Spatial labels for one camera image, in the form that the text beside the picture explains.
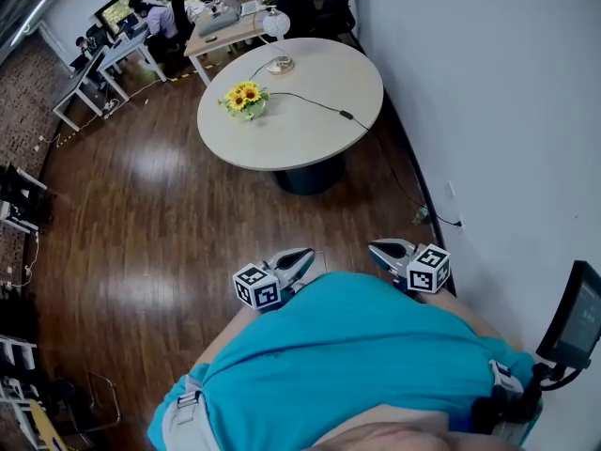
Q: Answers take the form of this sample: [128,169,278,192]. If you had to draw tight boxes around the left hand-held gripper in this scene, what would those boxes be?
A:
[233,246,316,310]

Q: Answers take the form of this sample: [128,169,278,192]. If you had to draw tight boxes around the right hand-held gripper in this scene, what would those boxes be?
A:
[368,238,452,295]

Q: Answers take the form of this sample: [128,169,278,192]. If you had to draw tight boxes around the black lamp cable with switch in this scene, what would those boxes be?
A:
[247,61,464,228]

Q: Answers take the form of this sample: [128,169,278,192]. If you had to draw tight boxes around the globe desk lamp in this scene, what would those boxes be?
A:
[252,7,296,77]

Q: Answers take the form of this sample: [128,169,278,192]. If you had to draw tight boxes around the person's right forearm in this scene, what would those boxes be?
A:
[424,291,506,342]

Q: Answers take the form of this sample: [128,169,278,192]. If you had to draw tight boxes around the person's left forearm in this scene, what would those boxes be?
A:
[194,303,264,370]

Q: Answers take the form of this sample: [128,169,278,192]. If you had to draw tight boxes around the ceiling tube light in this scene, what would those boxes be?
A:
[8,0,51,49]

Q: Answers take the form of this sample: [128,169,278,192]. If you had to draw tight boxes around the person's teal shirt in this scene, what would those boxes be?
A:
[147,272,546,451]

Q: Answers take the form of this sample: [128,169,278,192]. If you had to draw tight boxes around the sunflowers in white pot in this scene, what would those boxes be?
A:
[217,80,271,122]

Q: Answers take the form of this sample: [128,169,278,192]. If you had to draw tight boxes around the round beige table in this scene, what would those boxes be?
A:
[196,38,385,195]

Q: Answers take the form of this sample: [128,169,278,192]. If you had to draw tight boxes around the black metal chair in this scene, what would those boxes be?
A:
[86,370,122,434]

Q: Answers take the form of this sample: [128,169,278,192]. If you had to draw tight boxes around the light wooden office desk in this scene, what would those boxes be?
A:
[183,0,283,87]

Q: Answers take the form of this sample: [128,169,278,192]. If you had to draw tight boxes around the grey padded sleeve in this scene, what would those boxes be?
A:
[196,9,240,37]

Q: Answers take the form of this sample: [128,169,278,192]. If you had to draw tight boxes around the white office desk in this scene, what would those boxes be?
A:
[96,25,169,102]
[51,47,110,132]

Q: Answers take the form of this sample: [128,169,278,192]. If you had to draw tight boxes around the white shelf rack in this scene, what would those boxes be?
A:
[0,334,39,408]
[0,162,48,234]

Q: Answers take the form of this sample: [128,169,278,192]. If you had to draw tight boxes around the yellow board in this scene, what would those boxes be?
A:
[28,399,67,451]

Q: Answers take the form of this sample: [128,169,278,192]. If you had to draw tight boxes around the grey shoulder strap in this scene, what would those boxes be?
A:
[162,373,222,451]
[487,358,525,397]

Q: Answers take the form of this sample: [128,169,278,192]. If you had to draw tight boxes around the black screen on mount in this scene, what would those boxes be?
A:
[535,259,601,364]

